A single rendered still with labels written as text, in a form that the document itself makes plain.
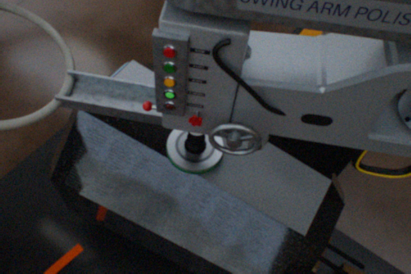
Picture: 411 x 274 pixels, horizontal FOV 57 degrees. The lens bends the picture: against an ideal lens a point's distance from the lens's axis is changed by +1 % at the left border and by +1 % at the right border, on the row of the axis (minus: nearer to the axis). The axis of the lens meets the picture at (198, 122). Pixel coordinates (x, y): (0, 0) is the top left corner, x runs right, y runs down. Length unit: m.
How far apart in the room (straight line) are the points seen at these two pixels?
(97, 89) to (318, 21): 0.79
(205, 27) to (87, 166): 0.96
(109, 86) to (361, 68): 0.79
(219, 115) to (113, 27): 2.26
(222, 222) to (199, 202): 0.11
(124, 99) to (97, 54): 1.74
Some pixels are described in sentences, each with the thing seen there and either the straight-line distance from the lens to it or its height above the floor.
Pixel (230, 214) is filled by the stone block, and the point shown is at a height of 0.80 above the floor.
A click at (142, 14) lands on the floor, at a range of 3.31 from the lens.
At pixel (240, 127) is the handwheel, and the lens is 0.99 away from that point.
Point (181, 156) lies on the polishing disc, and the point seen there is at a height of 0.90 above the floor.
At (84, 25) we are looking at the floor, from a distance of 3.26.
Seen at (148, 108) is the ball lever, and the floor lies 1.20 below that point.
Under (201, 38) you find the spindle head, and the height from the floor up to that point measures 1.53.
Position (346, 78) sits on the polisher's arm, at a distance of 0.95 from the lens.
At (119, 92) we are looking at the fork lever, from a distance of 1.30.
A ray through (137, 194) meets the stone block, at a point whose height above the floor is 0.71.
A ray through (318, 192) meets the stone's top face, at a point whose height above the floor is 0.85.
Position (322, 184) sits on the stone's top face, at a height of 0.85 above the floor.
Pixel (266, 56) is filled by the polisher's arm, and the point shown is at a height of 1.41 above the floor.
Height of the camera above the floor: 2.10
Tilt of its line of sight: 55 degrees down
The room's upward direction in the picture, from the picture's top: 6 degrees clockwise
